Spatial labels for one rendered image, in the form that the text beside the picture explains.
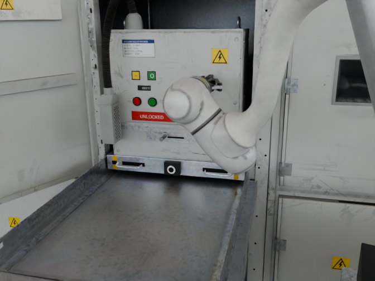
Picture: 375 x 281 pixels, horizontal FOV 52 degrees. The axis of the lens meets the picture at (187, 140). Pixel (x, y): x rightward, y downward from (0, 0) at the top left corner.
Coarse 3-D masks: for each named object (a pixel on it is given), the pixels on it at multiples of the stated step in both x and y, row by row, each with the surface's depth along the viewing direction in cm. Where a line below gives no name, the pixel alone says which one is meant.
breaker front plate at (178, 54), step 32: (128, 32) 135; (160, 32) 132; (192, 32) 129; (224, 32) 127; (128, 64) 138; (160, 64) 135; (192, 64) 132; (224, 64) 130; (128, 96) 142; (160, 96) 139; (224, 96) 133
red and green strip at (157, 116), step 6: (132, 114) 143; (138, 114) 143; (144, 114) 142; (150, 114) 142; (156, 114) 141; (162, 114) 141; (144, 120) 143; (150, 120) 142; (156, 120) 142; (162, 120) 141; (168, 120) 141
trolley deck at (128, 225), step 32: (96, 192) 136; (128, 192) 135; (160, 192) 135; (192, 192) 135; (224, 192) 134; (256, 192) 143; (64, 224) 115; (96, 224) 114; (128, 224) 114; (160, 224) 114; (192, 224) 114; (224, 224) 114; (32, 256) 99; (64, 256) 99; (96, 256) 99; (128, 256) 99; (160, 256) 98; (192, 256) 98
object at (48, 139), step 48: (0, 0) 117; (48, 0) 128; (0, 48) 122; (48, 48) 134; (0, 96) 125; (48, 96) 138; (0, 144) 128; (48, 144) 141; (96, 144) 155; (0, 192) 131
